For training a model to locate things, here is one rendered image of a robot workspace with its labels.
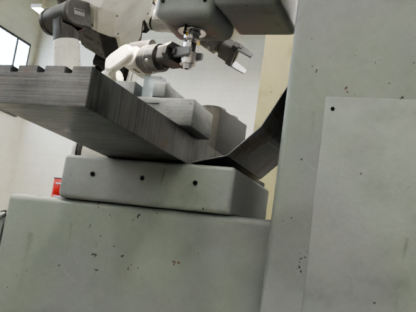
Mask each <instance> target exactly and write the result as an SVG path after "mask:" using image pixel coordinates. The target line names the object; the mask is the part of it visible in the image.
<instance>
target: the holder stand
mask: <svg viewBox="0 0 416 312"><path fill-rule="evenodd" d="M202 106H203V107H204V108H205V109H206V110H207V111H208V112H210V113H211V114H212V115H213V119H212V127H211V132H210V139H209V140H205V139H200V140H201V141H203V142H204V143H206V144H207V145H209V146H210V147H212V148H213V149H214V150H216V151H217V152H219V153H220V154H222V155H227V154H229V153H230V152H231V151H232V150H233V149H234V148H235V147H237V146H238V145H239V144H241V143H242V142H243V141H244V140H245V137H246V128H247V125H245V124H244V123H242V122H241V121H240V120H238V117H236V116H234V115H231V114H229V113H227V112H226V109H224V108H222V107H220V106H215V105H202Z"/></svg>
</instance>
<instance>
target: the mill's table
mask: <svg viewBox="0 0 416 312"><path fill-rule="evenodd" d="M0 109H3V110H5V111H7V112H10V113H12V114H13V115H16V116H18V117H20V118H23V119H25V120H27V121H29V122H31V123H34V124H36V125H38V126H41V127H43V128H45V129H47V130H49V131H51V132H54V133H56V134H58V135H60V136H63V137H65V138H67V139H69V140H71V141H74V142H76V143H78V144H80V145H82V146H84V147H87V148H89V149H92V150H94V151H96V152H98V153H100V154H102V155H105V156H107V157H109V158H122V159H131V160H147V161H156V162H171V163H187V164H193V163H192V162H195V161H199V160H205V159H208V158H214V157H220V156H223V155H222V154H220V153H219V152H217V151H216V150H214V149H213V148H212V147H210V146H209V145H207V144H206V143H204V142H203V141H201V140H200V139H198V138H197V137H196V136H194V135H192V134H191V133H190V132H188V131H187V130H185V129H183V128H182V127H181V126H179V125H178V124H176V123H175V122H173V121H172V120H170V119H169V118H167V117H166V116H165V115H163V114H161V113H160V112H159V111H157V110H156V109H154V108H153V107H151V106H150V105H148V104H147V103H146V102H144V101H142V100H141V99H140V98H138V97H137V96H135V95H134V94H132V93H131V92H129V91H128V90H126V89H125V88H124V87H122V86H120V85H119V84H117V83H116V82H115V81H113V80H111V79H110V78H109V77H107V76H106V75H104V74H103V73H101V72H100V71H98V70H97V69H95V68H94V67H93V66H74V67H73V70H71V69H69V68H68V67H67V66H46V67H45V69H43V68H42V67H40V66H33V65H20V66H19V68H17V67H15V66H13V65H2V64H0Z"/></svg>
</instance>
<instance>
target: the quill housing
mask: <svg viewBox="0 0 416 312"><path fill-rule="evenodd" d="M156 16H157V18H158V19H159V20H160V21H161V22H162V23H163V24H164V25H165V26H166V27H167V28H168V29H169V30H170V31H171V32H172V33H173V34H174V35H175V36H176V37H177V38H178V39H180V40H183V36H184V35H182V34H180V33H179V32H178V28H179V27H180V26H183V25H185V24H187V25H193V26H197V27H200V28H203V29H204V30H205V31H206V32H207V34H206V36H205V37H202V38H199V41H225V40H229V39H230V38H231V37H232V35H233V29H234V27H233V26H232V24H231V23H230V22H229V21H228V19H227V18H226V17H225V16H224V14H223V13H222V12H221V10H220V9H219V8H218V7H217V5H216V4H215V0H158V1H157V8H156Z"/></svg>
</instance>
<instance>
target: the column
mask: <svg viewBox="0 0 416 312"><path fill-rule="evenodd" d="M260 312H416V0H298V5H297V15H296V21H295V31H294V36H293V46H292V55H291V61H290V71H289V77H288V86H287V96H286V101H285V111H284V121H283V126H282V136H281V142H280V151H279V161H278V166H277V176H276V182H275V191H274V201H273V206H272V216H271V226H270V232H269V241H268V247H267V256H266V266H265V272H264V282H263V287H262V297H261V306H260Z"/></svg>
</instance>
